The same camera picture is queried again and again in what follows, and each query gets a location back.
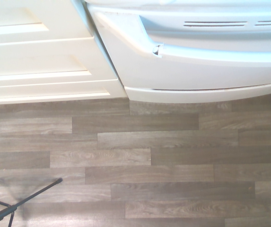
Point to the white oven bottom drawer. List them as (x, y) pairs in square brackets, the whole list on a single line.
[(196, 94)]

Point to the cream cabinet door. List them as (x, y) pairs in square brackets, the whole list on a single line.
[(43, 59)]

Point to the black camera tripod stand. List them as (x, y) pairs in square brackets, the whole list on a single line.
[(5, 210)]

